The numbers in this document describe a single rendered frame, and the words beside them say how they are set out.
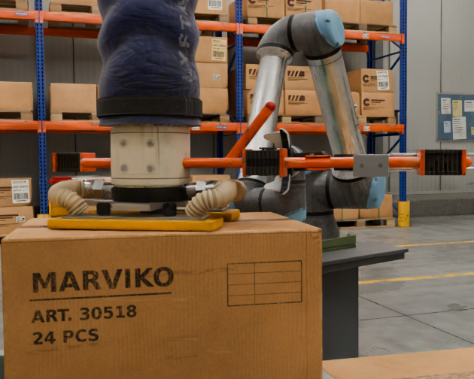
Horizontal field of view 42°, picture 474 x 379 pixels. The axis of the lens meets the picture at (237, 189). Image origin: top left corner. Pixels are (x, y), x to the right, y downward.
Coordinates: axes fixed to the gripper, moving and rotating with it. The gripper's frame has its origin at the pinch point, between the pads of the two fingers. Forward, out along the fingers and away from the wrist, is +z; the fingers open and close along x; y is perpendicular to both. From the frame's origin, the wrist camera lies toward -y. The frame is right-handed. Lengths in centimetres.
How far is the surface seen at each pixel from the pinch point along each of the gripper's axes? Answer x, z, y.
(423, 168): -1.4, 18.3, -28.9
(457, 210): -100, -1057, -209
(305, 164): -0.5, 17.0, -6.1
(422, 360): -54, -27, -34
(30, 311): -26, 41, 42
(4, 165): -5, -688, 491
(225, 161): 0.3, 17.0, 10.3
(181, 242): -14.8, 30.6, 16.1
